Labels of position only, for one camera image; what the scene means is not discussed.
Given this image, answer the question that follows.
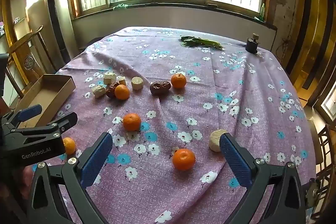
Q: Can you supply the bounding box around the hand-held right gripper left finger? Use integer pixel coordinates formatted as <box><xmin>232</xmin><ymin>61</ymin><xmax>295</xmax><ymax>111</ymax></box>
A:
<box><xmin>28</xmin><ymin>132</ymin><xmax>113</xmax><ymax>224</ymax></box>

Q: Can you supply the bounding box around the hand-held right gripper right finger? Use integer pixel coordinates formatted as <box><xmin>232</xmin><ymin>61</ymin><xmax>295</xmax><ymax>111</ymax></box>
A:
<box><xmin>219</xmin><ymin>133</ymin><xmax>306</xmax><ymax>224</ymax></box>

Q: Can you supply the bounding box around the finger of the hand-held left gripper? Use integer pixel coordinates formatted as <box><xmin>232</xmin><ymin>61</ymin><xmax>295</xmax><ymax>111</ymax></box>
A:
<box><xmin>0</xmin><ymin>104</ymin><xmax>43</xmax><ymax>130</ymax></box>
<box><xmin>10</xmin><ymin>112</ymin><xmax>78</xmax><ymax>141</ymax></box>

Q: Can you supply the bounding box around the brown cardboard box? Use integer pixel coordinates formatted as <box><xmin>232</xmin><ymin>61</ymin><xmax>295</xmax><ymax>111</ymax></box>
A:
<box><xmin>13</xmin><ymin>74</ymin><xmax>76</xmax><ymax>128</ymax></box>

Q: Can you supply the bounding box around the orange mandarin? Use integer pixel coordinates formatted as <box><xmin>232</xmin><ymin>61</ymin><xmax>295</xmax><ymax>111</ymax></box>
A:
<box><xmin>172</xmin><ymin>148</ymin><xmax>196</xmax><ymax>171</ymax></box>
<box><xmin>171</xmin><ymin>73</ymin><xmax>187</xmax><ymax>89</ymax></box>
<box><xmin>114</xmin><ymin>84</ymin><xmax>130</xmax><ymax>100</ymax></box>
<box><xmin>122</xmin><ymin>113</ymin><xmax>142</xmax><ymax>132</ymax></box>
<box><xmin>62</xmin><ymin>137</ymin><xmax>76</xmax><ymax>155</ymax></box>

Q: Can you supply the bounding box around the small red date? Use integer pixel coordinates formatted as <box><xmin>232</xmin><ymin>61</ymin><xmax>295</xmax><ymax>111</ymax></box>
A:
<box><xmin>106</xmin><ymin>82</ymin><xmax>120</xmax><ymax>98</ymax></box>

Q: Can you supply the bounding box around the large red date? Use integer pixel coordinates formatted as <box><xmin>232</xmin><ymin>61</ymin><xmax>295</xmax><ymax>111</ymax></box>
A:
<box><xmin>150</xmin><ymin>81</ymin><xmax>172</xmax><ymax>96</ymax></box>

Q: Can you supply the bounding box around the round pale food chunk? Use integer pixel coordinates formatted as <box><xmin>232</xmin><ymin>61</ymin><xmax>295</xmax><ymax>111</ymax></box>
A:
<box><xmin>209</xmin><ymin>129</ymin><xmax>229</xmax><ymax>153</ymax></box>
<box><xmin>131</xmin><ymin>77</ymin><xmax>145</xmax><ymax>90</ymax></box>

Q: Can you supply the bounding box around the pale cube food chunk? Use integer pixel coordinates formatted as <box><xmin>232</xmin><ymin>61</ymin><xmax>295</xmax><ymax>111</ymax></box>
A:
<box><xmin>91</xmin><ymin>85</ymin><xmax>107</xmax><ymax>98</ymax></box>
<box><xmin>103</xmin><ymin>71</ymin><xmax>117</xmax><ymax>85</ymax></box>

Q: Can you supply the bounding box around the wooden armchair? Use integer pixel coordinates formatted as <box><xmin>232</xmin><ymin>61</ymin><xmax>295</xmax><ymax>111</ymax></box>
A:
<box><xmin>5</xmin><ymin>25</ymin><xmax>57</xmax><ymax>109</ymax></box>

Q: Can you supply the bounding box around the purple floral tablecloth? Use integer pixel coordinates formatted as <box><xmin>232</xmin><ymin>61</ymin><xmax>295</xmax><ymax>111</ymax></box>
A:
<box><xmin>26</xmin><ymin>26</ymin><xmax>317</xmax><ymax>224</ymax></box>

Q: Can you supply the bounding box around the dark wooden chair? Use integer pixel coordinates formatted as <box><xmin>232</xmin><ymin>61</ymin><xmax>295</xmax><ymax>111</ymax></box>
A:
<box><xmin>306</xmin><ymin>119</ymin><xmax>336</xmax><ymax>214</ymax></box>

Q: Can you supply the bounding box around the white standing air conditioner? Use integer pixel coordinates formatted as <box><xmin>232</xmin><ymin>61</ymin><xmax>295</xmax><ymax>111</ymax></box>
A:
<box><xmin>43</xmin><ymin>0</ymin><xmax>79</xmax><ymax>62</ymax></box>

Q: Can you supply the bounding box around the small black device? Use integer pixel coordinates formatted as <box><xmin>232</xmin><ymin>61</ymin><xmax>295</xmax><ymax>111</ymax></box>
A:
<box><xmin>245</xmin><ymin>33</ymin><xmax>260</xmax><ymax>54</ymax></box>

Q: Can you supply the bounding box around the green leafy vegetable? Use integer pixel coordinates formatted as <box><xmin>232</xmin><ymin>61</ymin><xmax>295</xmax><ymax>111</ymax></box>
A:
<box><xmin>180</xmin><ymin>35</ymin><xmax>226</xmax><ymax>50</ymax></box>

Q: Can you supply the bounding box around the wall shelf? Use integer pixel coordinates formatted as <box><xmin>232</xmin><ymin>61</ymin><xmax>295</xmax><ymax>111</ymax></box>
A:
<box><xmin>0</xmin><ymin>15</ymin><xmax>28</xmax><ymax>39</ymax></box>

